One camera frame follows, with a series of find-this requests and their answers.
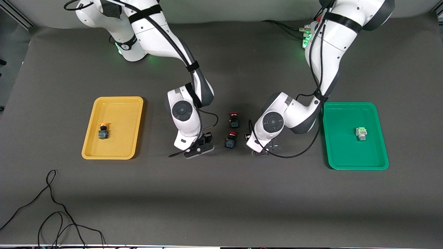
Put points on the aluminium frame profile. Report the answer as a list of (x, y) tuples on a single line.
[(17, 17)]

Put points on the yellow push button switch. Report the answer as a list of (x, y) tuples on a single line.
[(103, 133)]

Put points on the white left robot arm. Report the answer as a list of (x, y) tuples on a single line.
[(332, 52)]

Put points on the green plastic tray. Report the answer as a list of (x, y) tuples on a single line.
[(342, 138)]

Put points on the green white button switch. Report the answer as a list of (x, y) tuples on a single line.
[(361, 133)]

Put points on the dark grey table mat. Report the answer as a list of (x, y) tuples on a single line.
[(221, 193)]

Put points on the red push button switch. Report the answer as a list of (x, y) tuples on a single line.
[(234, 121), (230, 141)]

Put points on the yellow plastic tray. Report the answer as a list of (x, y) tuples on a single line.
[(117, 110)]

